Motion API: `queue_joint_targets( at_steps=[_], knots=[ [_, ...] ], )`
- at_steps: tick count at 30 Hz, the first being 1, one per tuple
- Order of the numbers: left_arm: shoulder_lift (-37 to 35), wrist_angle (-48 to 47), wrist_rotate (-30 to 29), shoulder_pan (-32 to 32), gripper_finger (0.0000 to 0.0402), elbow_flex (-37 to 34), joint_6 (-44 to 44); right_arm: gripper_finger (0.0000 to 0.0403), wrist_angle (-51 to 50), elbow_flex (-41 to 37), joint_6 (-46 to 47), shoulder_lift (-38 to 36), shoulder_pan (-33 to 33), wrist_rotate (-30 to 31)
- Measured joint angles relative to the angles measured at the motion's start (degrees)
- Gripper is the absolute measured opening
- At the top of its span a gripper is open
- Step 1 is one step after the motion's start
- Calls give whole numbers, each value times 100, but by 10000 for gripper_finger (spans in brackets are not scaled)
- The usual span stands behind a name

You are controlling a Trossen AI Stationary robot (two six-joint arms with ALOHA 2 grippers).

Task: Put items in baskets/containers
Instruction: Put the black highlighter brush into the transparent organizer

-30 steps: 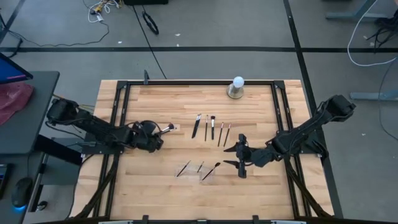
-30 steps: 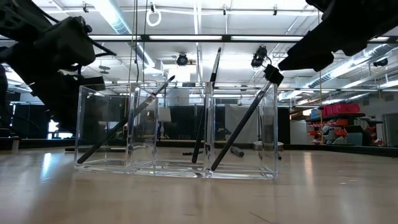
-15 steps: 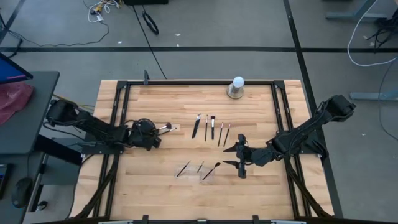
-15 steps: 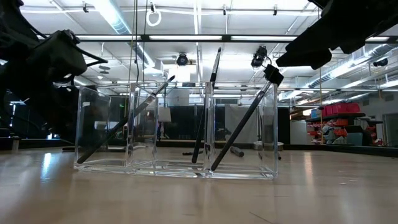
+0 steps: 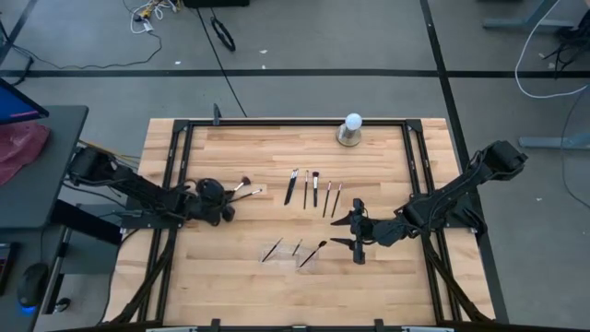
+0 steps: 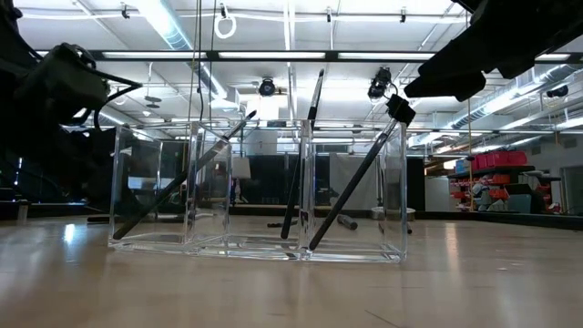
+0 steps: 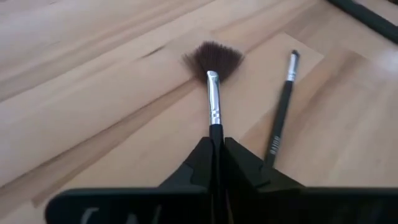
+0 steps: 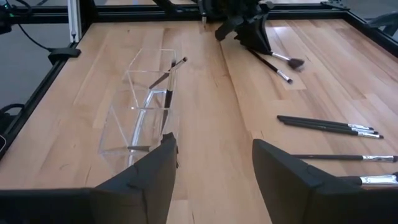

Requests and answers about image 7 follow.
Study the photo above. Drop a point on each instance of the black aluminium table frame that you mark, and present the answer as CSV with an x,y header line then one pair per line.
x,y
367,18

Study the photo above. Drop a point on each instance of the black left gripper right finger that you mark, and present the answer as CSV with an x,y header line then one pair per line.
x,y
280,205

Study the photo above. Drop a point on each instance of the black fan makeup brush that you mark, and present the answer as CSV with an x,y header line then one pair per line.
x,y
214,102

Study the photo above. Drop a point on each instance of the thin black makeup brush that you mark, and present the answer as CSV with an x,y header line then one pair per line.
x,y
281,112

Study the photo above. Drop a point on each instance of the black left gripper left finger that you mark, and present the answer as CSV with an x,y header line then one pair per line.
x,y
155,205

